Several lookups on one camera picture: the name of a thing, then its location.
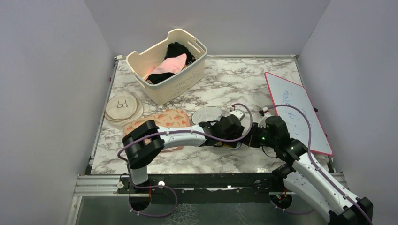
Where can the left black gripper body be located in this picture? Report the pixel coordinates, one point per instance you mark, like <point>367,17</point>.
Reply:
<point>234,134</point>

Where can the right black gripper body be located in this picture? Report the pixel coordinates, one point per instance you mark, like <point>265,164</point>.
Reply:
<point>259,137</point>

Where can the white mesh cylindrical laundry bag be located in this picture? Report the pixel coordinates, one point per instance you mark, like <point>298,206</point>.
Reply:
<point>210,113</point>

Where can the yellow bra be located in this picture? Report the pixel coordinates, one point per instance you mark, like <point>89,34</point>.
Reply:
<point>223,145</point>

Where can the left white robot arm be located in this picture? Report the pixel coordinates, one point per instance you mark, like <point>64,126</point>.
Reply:
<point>143,144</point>

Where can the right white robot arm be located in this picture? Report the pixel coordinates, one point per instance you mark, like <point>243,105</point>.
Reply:
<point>303,174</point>

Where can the floral peach mesh laundry bag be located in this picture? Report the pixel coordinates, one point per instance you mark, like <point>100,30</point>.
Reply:
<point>171,118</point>

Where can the cream perforated laundry basket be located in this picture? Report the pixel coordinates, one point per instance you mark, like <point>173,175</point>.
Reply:
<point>142,63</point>

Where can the round beige bra wash bag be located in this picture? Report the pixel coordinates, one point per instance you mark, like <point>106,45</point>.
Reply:
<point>122,109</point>

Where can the pink framed whiteboard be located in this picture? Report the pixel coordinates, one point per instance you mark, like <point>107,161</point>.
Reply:
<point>296,109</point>

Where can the pink garment in basket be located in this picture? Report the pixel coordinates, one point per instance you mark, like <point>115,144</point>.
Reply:
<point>170,65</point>

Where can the black garment in basket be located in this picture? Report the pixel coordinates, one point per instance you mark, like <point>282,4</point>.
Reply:
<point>173,50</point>

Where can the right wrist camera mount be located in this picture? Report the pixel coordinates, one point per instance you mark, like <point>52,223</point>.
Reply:
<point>264,113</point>

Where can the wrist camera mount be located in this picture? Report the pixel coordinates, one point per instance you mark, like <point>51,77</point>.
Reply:
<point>264,113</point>
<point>240,114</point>

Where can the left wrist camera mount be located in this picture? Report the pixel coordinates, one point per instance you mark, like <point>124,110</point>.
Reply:
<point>240,114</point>

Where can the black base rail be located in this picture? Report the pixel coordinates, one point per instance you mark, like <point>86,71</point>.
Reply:
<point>207,188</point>

